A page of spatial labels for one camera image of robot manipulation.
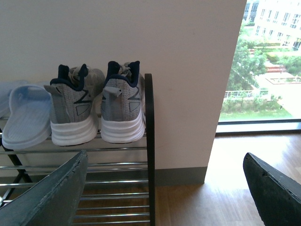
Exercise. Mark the grey sneaker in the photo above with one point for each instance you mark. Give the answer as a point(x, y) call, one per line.
point(74, 93)
point(123, 100)

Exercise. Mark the light blue slipper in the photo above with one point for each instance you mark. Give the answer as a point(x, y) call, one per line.
point(29, 120)
point(5, 89)

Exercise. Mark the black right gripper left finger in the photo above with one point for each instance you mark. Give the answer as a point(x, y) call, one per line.
point(52, 201)

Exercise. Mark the black metal shoe rack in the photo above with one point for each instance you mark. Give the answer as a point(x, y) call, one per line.
point(119, 186)

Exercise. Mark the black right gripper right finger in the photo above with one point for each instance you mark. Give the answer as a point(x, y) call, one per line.
point(277, 197)

